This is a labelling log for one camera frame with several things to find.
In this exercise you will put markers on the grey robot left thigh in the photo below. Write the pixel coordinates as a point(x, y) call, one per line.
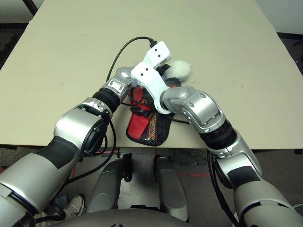
point(105, 186)

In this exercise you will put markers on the white bystander sneaker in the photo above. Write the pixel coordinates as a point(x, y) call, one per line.
point(75, 205)

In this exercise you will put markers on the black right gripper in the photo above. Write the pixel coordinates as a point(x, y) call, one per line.
point(149, 102)

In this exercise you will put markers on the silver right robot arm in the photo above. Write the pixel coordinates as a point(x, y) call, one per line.
point(203, 106)

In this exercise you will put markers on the grey robot thigh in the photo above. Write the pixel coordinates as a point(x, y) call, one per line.
point(105, 186)
point(170, 186)

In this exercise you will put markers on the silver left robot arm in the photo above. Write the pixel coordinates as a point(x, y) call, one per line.
point(78, 127)

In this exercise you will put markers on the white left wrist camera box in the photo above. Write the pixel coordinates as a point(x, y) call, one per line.
point(158, 53)

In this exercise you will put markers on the grey robot torso shell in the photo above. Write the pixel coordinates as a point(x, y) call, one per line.
point(118, 220)

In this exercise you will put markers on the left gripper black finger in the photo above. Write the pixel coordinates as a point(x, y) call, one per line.
point(165, 69)

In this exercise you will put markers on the black metal table leg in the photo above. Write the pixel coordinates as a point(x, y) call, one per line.
point(32, 6)

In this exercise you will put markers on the grey robot right thigh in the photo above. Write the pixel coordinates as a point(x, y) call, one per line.
point(170, 186)

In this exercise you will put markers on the red black paddle case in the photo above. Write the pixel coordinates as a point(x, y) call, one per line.
point(136, 125)

